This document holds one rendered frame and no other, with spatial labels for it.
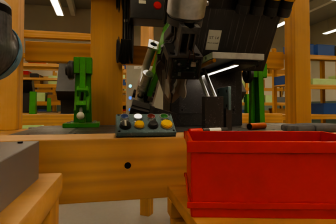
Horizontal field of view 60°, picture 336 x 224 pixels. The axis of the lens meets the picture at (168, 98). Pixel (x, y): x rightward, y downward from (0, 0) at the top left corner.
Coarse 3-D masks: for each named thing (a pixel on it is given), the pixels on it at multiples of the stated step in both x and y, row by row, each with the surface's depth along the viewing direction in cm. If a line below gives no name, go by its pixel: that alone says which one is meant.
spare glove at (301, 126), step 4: (284, 124) 87; (288, 124) 87; (292, 124) 87; (296, 124) 87; (300, 124) 86; (304, 124) 86; (308, 124) 87; (312, 124) 86; (316, 124) 85; (320, 124) 85; (324, 124) 85; (328, 124) 86; (332, 124) 86; (284, 128) 86; (288, 128) 84; (292, 128) 83; (296, 128) 82; (300, 128) 81; (304, 128) 82; (308, 128) 83; (312, 128) 83; (316, 128) 84; (320, 128) 84; (324, 128) 84; (328, 128) 85; (332, 128) 85
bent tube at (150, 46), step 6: (150, 42) 106; (156, 42) 107; (150, 48) 103; (156, 48) 104; (150, 54) 106; (144, 60) 109; (150, 60) 108; (144, 66) 109; (138, 78) 110; (138, 84) 107
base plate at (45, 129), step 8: (32, 128) 102; (40, 128) 102; (48, 128) 102; (56, 128) 102; (64, 128) 102; (72, 128) 102; (80, 128) 102; (88, 128) 102; (96, 128) 102; (104, 128) 102; (112, 128) 102; (176, 128) 102; (184, 128) 102; (232, 128) 102; (240, 128) 102; (264, 128) 102; (272, 128) 102; (280, 128) 102
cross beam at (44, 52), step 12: (36, 48) 132; (48, 48) 133; (60, 48) 134; (72, 48) 135; (84, 48) 136; (144, 48) 142; (36, 60) 132; (48, 60) 133; (60, 60) 134; (276, 60) 157
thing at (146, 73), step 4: (144, 72) 95; (148, 72) 96; (152, 72) 97; (144, 76) 95; (148, 76) 94; (152, 76) 95; (144, 80) 96; (148, 80) 96; (140, 84) 97; (144, 84) 96; (148, 84) 97; (140, 88) 98; (144, 88) 97; (140, 92) 98; (144, 92) 98
